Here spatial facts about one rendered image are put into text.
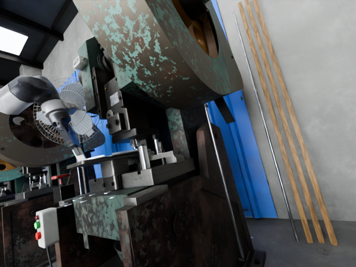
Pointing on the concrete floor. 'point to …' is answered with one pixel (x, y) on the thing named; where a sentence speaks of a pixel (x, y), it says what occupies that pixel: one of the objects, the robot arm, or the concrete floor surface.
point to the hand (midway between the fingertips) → (79, 154)
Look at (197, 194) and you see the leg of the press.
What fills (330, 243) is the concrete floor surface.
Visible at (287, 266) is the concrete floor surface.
